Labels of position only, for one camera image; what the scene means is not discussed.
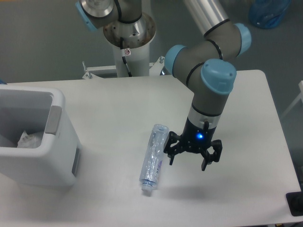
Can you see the crushed clear plastic bottle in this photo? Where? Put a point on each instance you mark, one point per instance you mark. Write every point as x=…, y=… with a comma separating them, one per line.
x=153, y=158

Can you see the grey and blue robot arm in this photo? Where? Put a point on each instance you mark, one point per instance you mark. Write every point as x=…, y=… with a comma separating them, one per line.
x=205, y=69

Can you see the black clamp mount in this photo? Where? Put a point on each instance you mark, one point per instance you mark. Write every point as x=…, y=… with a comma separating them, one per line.
x=295, y=203

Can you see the white paper wrapper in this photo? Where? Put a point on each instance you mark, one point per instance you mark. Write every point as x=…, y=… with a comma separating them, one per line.
x=33, y=140

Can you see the white trash can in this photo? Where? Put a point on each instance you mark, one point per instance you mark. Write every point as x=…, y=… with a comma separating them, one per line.
x=36, y=109

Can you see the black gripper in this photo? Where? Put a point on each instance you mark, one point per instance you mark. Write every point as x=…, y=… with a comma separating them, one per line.
x=193, y=140

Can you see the blue plastic bag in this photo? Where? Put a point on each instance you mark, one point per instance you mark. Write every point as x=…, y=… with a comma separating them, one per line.
x=268, y=14

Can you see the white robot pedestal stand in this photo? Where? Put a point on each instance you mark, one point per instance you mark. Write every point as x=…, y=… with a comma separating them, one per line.
x=131, y=49

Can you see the white furniture frame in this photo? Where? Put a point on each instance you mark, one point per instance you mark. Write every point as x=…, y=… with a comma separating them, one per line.
x=298, y=99

